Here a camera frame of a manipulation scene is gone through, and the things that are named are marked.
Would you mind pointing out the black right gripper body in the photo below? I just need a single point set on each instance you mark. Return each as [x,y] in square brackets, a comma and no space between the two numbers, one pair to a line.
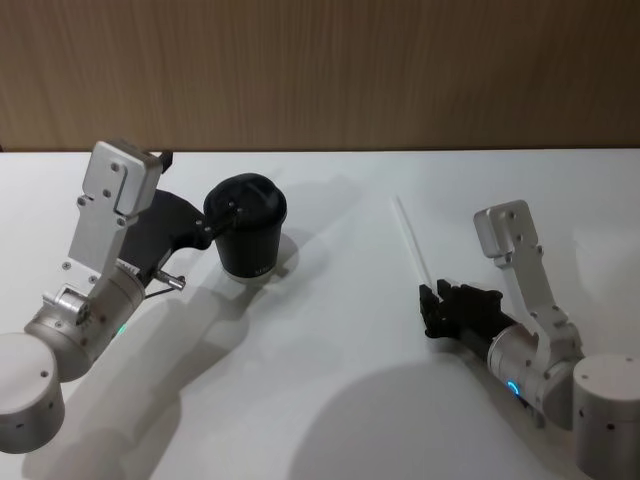
[475,310]

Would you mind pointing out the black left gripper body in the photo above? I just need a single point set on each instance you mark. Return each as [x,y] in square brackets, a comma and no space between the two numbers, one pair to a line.
[162,225]

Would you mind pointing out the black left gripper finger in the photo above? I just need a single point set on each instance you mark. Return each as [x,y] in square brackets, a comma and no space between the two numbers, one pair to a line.
[224,226]
[224,209]

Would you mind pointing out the black paper cup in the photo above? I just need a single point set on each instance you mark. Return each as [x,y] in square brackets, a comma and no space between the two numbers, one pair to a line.
[247,250]

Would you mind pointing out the white drinking straw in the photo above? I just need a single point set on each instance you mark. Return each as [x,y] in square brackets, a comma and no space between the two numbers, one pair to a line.
[411,240]

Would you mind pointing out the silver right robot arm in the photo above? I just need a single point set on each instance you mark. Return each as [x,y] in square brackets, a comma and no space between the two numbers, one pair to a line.
[525,310]

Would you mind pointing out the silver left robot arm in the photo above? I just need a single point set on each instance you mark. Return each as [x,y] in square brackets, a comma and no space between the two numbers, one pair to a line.
[95,220]

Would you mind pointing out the black plastic cup lid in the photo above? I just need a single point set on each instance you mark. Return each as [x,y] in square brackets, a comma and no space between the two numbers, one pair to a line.
[255,197]

